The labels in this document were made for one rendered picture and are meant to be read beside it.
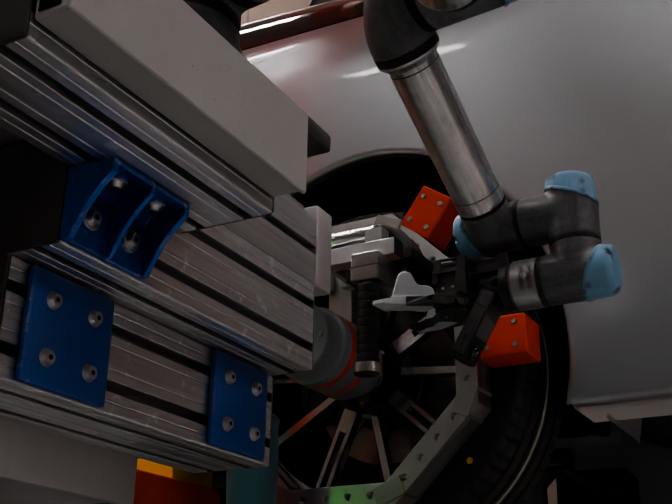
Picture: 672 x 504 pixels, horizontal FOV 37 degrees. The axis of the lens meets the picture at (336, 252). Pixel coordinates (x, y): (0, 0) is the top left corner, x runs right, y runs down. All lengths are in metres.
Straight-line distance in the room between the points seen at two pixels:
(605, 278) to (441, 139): 0.30
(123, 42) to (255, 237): 0.36
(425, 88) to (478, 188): 0.17
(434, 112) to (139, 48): 0.86
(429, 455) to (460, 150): 0.54
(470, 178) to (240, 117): 0.81
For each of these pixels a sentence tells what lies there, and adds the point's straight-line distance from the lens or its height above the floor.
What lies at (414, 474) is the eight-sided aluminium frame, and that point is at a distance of 1.74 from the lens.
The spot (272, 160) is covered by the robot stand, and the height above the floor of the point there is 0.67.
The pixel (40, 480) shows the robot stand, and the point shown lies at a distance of 0.87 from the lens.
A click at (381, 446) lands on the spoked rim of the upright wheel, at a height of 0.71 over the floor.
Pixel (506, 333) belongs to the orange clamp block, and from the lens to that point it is 1.72.
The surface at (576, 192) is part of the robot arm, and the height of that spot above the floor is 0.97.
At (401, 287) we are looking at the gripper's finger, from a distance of 1.52.
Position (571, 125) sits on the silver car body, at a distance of 1.94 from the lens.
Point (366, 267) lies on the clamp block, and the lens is 1.61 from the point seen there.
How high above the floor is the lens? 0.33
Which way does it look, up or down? 23 degrees up
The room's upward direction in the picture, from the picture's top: 1 degrees clockwise
